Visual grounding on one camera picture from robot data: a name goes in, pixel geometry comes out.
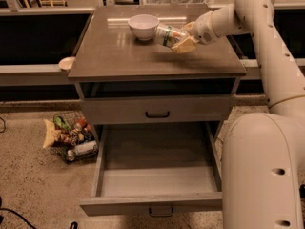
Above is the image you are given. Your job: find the small round white dish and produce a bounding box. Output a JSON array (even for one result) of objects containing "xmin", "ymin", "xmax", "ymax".
[{"xmin": 58, "ymin": 56, "xmax": 75, "ymax": 71}]

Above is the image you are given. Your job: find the black upper drawer handle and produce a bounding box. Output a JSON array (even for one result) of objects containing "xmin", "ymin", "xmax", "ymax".
[{"xmin": 145, "ymin": 111, "xmax": 170, "ymax": 119}]

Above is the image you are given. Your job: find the red capped bottle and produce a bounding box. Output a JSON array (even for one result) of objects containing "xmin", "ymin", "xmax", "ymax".
[{"xmin": 73, "ymin": 118, "xmax": 87, "ymax": 132}]

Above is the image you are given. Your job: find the black floor cable left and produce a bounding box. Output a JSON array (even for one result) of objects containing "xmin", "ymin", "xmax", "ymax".
[{"xmin": 0, "ymin": 195, "xmax": 79, "ymax": 229}]

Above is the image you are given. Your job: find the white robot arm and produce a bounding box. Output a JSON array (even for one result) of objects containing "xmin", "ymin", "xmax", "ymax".
[{"xmin": 172, "ymin": 0, "xmax": 305, "ymax": 229}]

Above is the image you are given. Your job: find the closed grey upper drawer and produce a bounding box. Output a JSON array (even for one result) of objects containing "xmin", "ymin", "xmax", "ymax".
[{"xmin": 80, "ymin": 95, "xmax": 232, "ymax": 125}]

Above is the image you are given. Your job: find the yellow chip bag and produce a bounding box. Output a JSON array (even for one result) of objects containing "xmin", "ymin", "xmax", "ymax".
[{"xmin": 43, "ymin": 119, "xmax": 61, "ymax": 148}]

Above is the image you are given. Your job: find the grey drawer cabinet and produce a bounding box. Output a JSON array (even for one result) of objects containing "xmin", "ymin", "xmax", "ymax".
[{"xmin": 68, "ymin": 3, "xmax": 248, "ymax": 218}]

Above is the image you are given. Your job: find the clear plastic bottle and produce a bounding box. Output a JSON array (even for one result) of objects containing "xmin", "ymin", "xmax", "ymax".
[{"xmin": 66, "ymin": 141, "xmax": 97, "ymax": 161}]

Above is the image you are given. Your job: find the open grey middle drawer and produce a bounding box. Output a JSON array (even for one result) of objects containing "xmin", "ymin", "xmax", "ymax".
[{"xmin": 80, "ymin": 122, "xmax": 222, "ymax": 216}]

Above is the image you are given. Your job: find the black drawer handle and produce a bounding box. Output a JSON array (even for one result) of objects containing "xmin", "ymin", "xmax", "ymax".
[
  {"xmin": 145, "ymin": 111, "xmax": 170, "ymax": 119},
  {"xmin": 149, "ymin": 206, "xmax": 174, "ymax": 218}
]

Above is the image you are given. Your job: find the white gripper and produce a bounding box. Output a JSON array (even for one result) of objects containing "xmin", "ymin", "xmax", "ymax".
[{"xmin": 172, "ymin": 11, "xmax": 218, "ymax": 53}]

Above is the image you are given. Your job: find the white ceramic bowl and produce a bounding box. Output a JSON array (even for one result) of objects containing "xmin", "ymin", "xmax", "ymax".
[{"xmin": 128, "ymin": 14, "xmax": 159, "ymax": 41}]

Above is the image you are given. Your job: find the black middle drawer handle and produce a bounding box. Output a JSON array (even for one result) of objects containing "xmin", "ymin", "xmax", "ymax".
[{"xmin": 149, "ymin": 206, "xmax": 174, "ymax": 218}]

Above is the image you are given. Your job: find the silver green 7up can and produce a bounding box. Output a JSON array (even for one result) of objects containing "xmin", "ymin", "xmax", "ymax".
[{"xmin": 153, "ymin": 24, "xmax": 188, "ymax": 48}]

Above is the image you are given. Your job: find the black wire basket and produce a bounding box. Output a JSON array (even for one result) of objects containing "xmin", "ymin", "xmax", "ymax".
[{"xmin": 51, "ymin": 111, "xmax": 98, "ymax": 163}]

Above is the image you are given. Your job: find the green snack bag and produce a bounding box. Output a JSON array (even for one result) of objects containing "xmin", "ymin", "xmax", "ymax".
[{"xmin": 53, "ymin": 115, "xmax": 70, "ymax": 131}]

